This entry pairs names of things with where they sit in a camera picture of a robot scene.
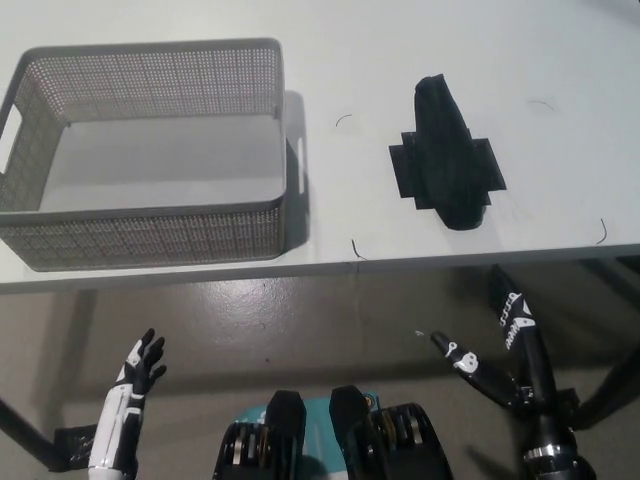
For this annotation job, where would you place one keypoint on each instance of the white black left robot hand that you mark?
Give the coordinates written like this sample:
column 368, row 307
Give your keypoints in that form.
column 117, row 415

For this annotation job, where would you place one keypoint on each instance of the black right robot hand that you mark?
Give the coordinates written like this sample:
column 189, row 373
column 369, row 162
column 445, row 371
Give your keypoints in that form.
column 540, row 370

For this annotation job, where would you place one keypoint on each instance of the black cloth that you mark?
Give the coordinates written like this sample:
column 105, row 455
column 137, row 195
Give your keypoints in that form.
column 445, row 160

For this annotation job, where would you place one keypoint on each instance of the black teal robot torso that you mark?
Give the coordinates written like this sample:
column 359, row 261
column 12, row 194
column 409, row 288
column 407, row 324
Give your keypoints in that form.
column 280, row 440

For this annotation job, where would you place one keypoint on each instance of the grey perforated plastic basket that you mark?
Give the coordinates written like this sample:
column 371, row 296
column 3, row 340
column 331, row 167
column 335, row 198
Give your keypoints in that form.
column 150, row 235

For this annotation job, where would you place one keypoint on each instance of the black tape cross marker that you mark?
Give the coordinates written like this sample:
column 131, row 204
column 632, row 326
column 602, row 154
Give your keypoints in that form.
column 402, row 165

